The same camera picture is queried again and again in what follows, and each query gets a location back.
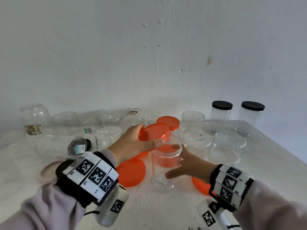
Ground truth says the person's left hand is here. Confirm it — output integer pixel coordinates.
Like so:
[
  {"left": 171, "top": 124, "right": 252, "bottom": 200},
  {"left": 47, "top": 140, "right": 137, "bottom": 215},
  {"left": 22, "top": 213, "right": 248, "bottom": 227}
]
[{"left": 107, "top": 124, "right": 166, "bottom": 165}]

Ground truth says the person's right hand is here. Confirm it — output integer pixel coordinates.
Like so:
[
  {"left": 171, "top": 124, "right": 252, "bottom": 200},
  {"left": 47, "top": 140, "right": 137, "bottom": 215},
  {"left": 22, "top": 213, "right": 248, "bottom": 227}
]
[{"left": 165, "top": 144, "right": 217, "bottom": 184}]

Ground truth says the large orange lid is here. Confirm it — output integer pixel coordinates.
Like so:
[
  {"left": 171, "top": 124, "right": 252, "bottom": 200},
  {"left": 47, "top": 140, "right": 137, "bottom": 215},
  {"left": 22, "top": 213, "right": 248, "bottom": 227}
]
[
  {"left": 116, "top": 158, "right": 146, "bottom": 188},
  {"left": 192, "top": 177, "right": 212, "bottom": 196},
  {"left": 138, "top": 123, "right": 171, "bottom": 152}
]

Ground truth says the group of transparent plastic jars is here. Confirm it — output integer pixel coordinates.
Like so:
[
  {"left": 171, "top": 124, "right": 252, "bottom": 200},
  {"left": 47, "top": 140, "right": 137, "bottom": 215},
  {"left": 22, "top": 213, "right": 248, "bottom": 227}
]
[{"left": 0, "top": 103, "right": 248, "bottom": 197}]

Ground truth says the large black lid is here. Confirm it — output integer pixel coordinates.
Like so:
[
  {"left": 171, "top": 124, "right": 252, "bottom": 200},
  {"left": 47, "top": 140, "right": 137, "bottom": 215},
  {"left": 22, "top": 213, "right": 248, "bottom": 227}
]
[{"left": 55, "top": 159, "right": 74, "bottom": 179}]

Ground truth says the pale pink lid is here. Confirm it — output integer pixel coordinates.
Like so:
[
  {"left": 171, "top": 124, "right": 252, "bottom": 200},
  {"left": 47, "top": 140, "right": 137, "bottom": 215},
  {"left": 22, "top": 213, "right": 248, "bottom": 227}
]
[{"left": 39, "top": 160, "right": 64, "bottom": 181}]

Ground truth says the person's left forearm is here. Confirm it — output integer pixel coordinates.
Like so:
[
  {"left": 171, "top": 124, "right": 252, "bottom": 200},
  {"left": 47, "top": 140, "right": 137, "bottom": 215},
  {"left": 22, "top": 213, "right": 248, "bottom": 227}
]
[{"left": 0, "top": 183, "right": 87, "bottom": 230}]

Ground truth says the person's right forearm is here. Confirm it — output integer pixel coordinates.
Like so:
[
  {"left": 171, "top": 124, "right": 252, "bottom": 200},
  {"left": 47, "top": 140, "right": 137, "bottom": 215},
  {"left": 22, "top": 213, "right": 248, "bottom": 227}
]
[{"left": 232, "top": 180, "right": 307, "bottom": 230}]

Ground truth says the black white marker wristband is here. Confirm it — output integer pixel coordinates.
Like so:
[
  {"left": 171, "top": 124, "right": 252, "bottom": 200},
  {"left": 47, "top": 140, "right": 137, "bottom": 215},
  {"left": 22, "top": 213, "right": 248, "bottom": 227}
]
[
  {"left": 55, "top": 151, "right": 120, "bottom": 209},
  {"left": 209, "top": 164, "right": 254, "bottom": 213}
]

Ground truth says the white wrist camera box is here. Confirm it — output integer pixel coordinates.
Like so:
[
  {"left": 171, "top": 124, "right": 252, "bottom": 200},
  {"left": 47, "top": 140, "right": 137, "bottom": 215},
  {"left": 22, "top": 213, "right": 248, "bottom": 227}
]
[
  {"left": 196, "top": 198, "right": 234, "bottom": 230},
  {"left": 95, "top": 184, "right": 130, "bottom": 228}
]

